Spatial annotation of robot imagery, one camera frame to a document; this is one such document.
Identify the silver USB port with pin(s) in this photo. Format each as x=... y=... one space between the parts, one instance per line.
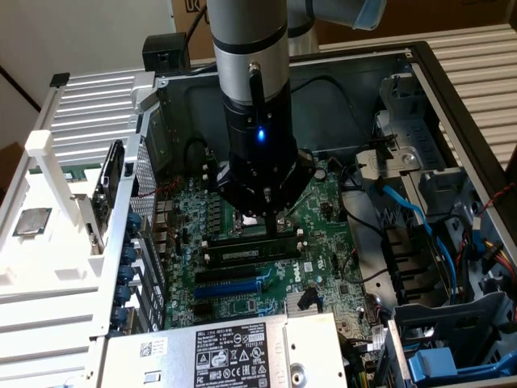
x=164 y=249
x=163 y=237

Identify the black wrist connector plug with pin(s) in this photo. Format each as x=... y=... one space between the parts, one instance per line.
x=256 y=89

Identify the black end cap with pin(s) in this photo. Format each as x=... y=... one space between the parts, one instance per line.
x=60 y=79

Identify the short black expansion slot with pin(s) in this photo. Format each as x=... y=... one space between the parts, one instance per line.
x=202 y=310

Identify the blue plastic disk caddy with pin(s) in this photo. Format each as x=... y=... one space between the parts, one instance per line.
x=432 y=363

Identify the silver coin battery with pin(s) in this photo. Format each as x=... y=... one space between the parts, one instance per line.
x=322 y=174

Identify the black box device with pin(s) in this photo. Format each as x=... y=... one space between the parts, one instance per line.
x=165 y=52

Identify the white parts rack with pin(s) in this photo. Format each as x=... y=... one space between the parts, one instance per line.
x=44 y=258

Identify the tall silver port stack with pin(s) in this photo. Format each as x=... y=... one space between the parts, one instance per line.
x=163 y=223
x=165 y=207

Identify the grey metal disk bay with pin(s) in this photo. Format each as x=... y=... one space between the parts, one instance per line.
x=444 y=319

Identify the graphics card with metal bracket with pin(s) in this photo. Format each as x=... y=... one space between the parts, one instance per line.
x=111 y=169

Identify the thin steel locking lever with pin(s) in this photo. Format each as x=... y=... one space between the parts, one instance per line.
x=210 y=157

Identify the plain brown cardboard box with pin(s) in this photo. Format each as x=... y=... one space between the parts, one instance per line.
x=444 y=16

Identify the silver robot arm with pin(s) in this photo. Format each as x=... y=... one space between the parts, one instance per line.
x=250 y=48

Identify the blue card retention clip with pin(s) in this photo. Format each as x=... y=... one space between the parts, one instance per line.
x=134 y=222
x=123 y=295
x=128 y=252
x=126 y=274
x=121 y=317

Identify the silver metal drive bracket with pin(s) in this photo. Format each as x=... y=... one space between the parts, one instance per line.
x=404 y=161

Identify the silver finned heat sink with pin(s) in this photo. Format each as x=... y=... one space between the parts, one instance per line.
x=291 y=304

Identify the green RAM stick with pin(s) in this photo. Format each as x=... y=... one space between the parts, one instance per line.
x=242 y=254
x=81 y=174

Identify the long black expansion slot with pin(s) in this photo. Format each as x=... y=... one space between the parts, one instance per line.
x=226 y=275

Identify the green Dell motherboard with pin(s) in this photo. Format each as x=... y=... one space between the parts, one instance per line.
x=327 y=250

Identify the black plastic bracket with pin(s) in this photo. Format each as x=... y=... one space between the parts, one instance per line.
x=408 y=258

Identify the printed brown cardboard box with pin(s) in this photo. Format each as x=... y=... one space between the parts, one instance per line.
x=179 y=12

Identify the open grey PC case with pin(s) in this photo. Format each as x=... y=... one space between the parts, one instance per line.
x=343 y=121

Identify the silver power supply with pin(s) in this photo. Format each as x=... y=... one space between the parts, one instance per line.
x=161 y=359

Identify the black expansion slot blue latch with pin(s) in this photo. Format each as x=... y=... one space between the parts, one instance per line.
x=263 y=312

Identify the silver CPU chip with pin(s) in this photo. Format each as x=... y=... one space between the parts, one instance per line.
x=32 y=222

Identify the silver CPU socket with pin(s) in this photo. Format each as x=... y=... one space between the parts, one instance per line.
x=250 y=222

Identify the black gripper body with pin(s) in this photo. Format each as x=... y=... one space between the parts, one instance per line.
x=258 y=161

